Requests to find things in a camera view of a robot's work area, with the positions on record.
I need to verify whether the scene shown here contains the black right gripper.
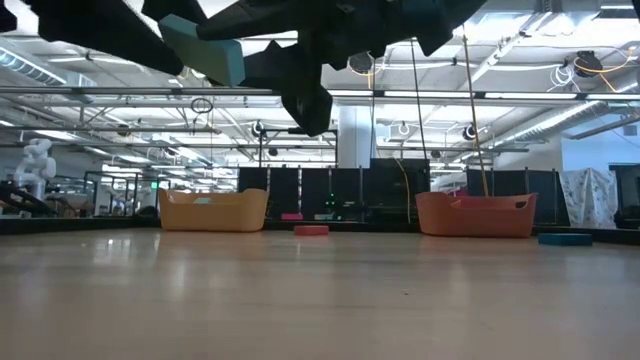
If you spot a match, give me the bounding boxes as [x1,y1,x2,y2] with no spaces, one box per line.
[197,0,489,137]

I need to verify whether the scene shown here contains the white column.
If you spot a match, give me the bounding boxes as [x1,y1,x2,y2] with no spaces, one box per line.
[337,105,378,170]

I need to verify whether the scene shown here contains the black partition panels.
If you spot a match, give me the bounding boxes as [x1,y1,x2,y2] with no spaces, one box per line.
[237,166,371,224]
[466,168,570,227]

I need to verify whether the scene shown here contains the black device with green lights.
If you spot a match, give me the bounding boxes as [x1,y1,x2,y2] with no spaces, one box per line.
[314,192,369,224]

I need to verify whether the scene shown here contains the yellow plastic bin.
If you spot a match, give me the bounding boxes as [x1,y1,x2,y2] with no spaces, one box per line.
[158,188,270,233]

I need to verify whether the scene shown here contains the red-orange long block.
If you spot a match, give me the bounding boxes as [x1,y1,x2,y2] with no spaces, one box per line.
[293,224,330,237]

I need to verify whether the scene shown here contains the orange plastic bin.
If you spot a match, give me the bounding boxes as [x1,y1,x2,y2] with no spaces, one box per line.
[414,191,539,239]

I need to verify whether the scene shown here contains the patterned white cloth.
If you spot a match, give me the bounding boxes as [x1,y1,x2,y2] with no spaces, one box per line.
[558,167,622,232]

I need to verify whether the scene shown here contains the black gantry frame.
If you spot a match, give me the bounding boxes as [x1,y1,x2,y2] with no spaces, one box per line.
[258,128,339,170]

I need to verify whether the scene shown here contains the silver ventilation duct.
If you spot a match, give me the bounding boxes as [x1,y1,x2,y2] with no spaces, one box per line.
[0,47,69,86]
[504,99,640,146]

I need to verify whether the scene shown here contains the grey ceiling rail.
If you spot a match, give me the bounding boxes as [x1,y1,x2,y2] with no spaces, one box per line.
[0,85,640,101]

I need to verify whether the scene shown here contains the black aluminium table frame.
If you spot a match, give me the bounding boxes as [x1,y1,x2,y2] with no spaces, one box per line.
[0,215,640,239]

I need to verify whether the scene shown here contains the thin yellow cable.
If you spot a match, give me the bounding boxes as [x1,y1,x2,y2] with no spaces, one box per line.
[393,157,412,225]

